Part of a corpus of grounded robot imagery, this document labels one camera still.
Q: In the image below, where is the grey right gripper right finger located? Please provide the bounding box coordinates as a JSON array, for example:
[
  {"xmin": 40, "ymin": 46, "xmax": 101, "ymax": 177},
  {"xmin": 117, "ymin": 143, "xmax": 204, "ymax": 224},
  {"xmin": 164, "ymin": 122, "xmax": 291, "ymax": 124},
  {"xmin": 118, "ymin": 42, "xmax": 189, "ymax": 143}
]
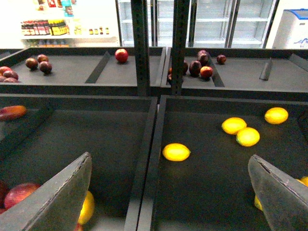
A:
[{"xmin": 248, "ymin": 155, "xmax": 308, "ymax": 231}]

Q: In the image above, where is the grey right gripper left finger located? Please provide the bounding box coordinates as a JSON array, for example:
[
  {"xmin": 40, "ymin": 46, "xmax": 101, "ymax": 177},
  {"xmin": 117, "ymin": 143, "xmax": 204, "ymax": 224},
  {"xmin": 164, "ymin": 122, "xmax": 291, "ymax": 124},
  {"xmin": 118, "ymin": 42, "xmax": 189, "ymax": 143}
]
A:
[{"xmin": 0, "ymin": 152, "xmax": 92, "ymax": 231}]

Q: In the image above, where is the red apple near finger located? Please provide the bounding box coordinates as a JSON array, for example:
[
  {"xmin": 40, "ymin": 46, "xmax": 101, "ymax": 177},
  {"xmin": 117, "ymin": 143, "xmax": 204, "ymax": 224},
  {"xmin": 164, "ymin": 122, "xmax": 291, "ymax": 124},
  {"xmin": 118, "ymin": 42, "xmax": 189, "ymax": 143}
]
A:
[{"xmin": 4, "ymin": 182, "xmax": 40, "ymax": 209}]

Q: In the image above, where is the black fruit tray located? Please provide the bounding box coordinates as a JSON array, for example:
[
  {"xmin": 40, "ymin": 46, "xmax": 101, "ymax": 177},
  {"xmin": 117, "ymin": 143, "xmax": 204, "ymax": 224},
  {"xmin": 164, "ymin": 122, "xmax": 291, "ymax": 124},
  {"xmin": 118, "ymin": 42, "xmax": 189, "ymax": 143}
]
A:
[{"xmin": 138, "ymin": 95, "xmax": 308, "ymax": 231}]

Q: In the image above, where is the red apple on tray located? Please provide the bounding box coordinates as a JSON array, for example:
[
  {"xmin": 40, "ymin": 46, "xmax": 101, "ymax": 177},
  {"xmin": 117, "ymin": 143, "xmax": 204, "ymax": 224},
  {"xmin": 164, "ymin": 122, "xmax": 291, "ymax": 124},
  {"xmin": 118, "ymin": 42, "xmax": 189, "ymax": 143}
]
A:
[{"xmin": 115, "ymin": 49, "xmax": 128, "ymax": 64}]

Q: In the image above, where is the glass door fridge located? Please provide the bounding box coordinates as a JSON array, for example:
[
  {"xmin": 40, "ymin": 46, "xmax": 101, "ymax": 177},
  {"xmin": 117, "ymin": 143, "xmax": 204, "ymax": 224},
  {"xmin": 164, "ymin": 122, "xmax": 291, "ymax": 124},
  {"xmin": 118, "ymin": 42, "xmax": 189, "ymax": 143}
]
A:
[{"xmin": 115, "ymin": 0, "xmax": 281, "ymax": 49}]

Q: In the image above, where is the black metal shelf post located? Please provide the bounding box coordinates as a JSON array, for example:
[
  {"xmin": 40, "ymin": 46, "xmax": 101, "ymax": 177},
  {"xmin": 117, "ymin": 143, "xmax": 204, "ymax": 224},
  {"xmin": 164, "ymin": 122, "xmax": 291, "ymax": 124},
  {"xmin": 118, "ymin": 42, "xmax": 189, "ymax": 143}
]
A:
[{"xmin": 131, "ymin": 0, "xmax": 151, "ymax": 96}]

